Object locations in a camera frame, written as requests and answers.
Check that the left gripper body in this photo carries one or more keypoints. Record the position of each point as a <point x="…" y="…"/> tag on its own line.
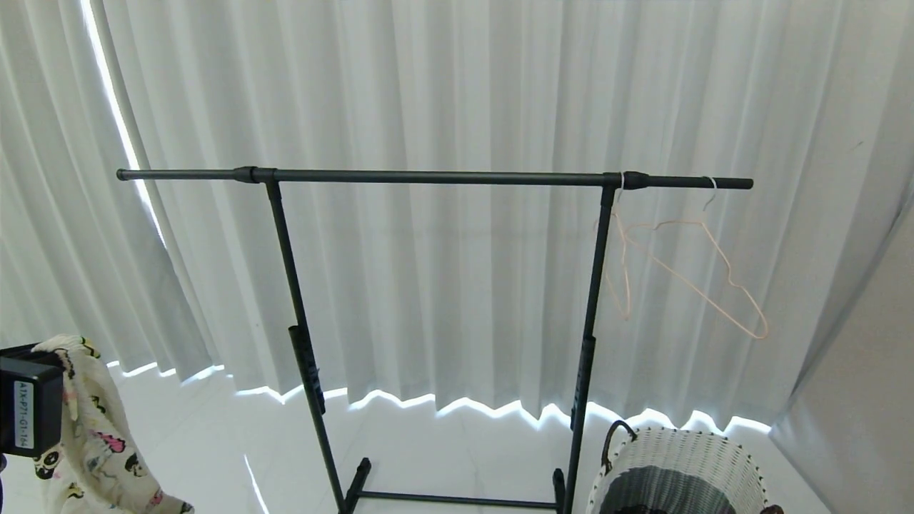
<point x="43" y="414"/>

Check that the cream printed garment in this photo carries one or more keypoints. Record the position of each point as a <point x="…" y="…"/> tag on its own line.
<point x="100" y="457"/>

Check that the pink clothes hanger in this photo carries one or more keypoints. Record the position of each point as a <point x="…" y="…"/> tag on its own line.
<point x="627" y="300"/>
<point x="714" y="241"/>

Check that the black clothes rack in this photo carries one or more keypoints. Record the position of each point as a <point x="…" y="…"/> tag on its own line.
<point x="428" y="176"/>

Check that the white laundry basket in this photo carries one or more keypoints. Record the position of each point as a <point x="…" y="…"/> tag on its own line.
<point x="678" y="457"/>

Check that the white curtain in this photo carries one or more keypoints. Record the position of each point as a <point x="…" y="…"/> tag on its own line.
<point x="428" y="285"/>

